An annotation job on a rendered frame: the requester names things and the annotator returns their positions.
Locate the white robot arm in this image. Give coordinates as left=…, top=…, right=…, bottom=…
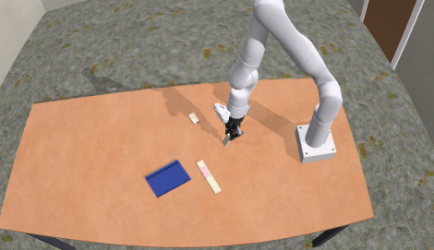
left=213, top=0, right=343, bottom=149

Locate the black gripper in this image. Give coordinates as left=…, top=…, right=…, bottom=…
left=225, top=116, right=245, bottom=141

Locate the dark blue book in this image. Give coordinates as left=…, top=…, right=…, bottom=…
left=145, top=160, right=191, bottom=198

